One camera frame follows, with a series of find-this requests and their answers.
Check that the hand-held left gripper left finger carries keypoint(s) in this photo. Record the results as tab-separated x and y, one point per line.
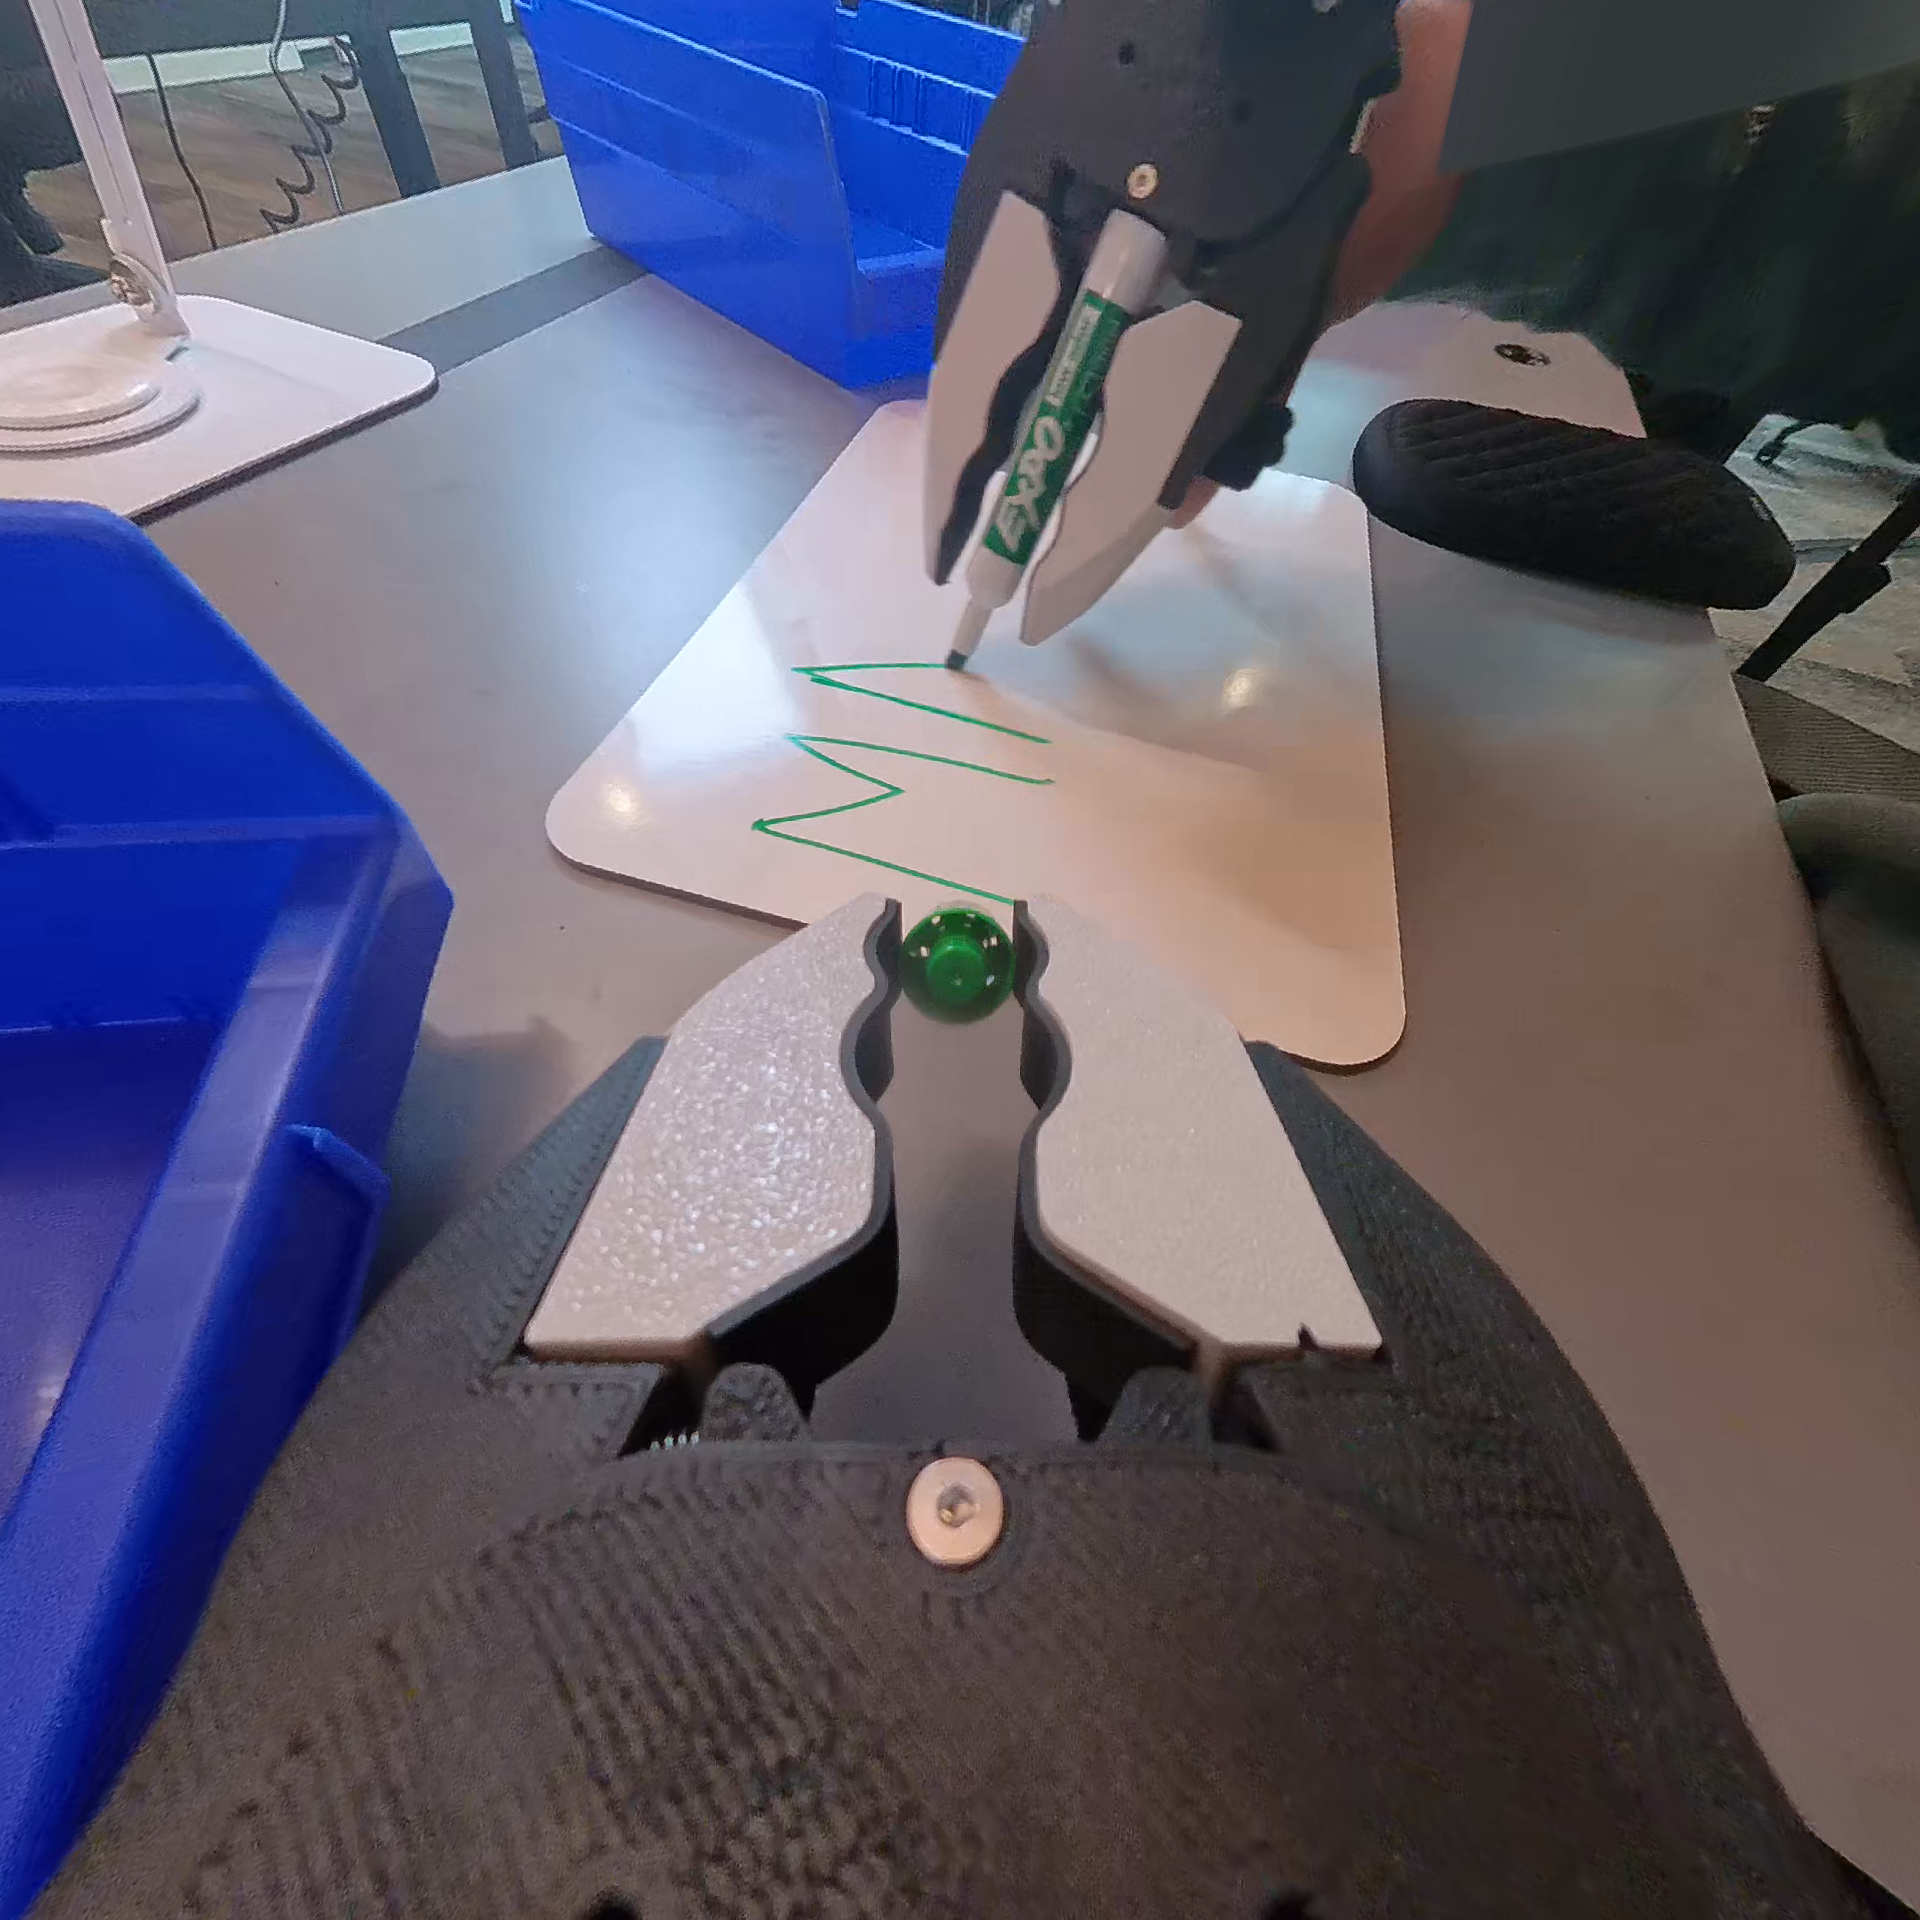
721	1170

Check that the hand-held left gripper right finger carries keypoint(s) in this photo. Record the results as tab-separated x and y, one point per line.
1201	1170

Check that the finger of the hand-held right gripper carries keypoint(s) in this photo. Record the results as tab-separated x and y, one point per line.
1154	435
986	361

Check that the green dry-erase marker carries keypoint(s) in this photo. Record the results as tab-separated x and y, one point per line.
1052	435

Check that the green marker cap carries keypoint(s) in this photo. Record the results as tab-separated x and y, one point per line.
960	961

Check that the blue plastic bin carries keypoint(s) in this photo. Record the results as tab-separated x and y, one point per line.
152	991
721	182

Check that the white whiteboard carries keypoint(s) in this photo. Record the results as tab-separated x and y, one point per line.
1201	779

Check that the person's right hand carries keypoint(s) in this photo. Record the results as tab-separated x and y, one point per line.
1411	152

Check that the wooden desk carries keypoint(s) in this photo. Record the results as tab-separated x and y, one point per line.
420	60

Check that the green sweatshirt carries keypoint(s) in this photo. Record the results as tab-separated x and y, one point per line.
1868	961

